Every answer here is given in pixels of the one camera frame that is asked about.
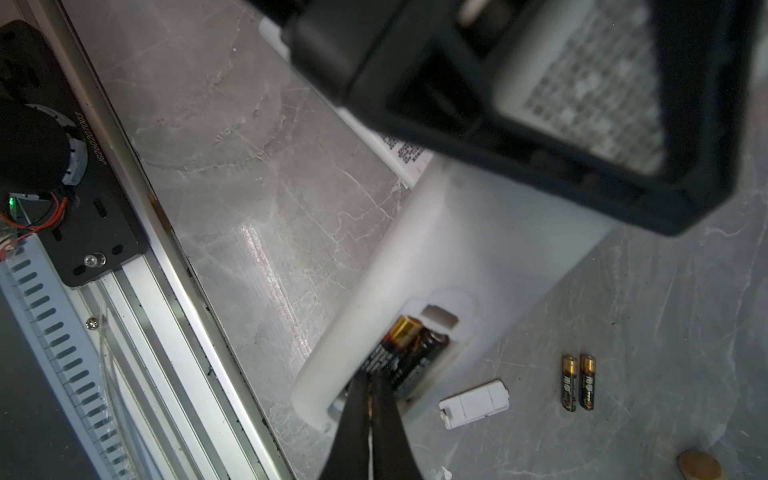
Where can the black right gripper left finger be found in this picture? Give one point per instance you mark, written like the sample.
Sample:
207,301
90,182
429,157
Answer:
349,454

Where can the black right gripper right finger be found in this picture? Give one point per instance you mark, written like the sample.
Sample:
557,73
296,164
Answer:
392,457

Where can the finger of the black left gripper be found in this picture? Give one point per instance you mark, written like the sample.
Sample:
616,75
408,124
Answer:
424,72

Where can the AAA battery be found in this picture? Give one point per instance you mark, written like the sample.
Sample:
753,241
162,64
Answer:
425,349
587,377
396,353
569,383

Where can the white remote control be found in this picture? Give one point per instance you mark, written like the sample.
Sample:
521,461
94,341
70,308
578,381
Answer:
472,251

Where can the white remote with QR label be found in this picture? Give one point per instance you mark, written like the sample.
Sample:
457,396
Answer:
406,160

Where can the wooden mallet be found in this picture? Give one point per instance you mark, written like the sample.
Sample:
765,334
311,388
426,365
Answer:
699,465

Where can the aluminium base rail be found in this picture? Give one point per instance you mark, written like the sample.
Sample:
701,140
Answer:
135,359

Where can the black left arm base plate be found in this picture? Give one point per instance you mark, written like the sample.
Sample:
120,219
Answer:
56,182

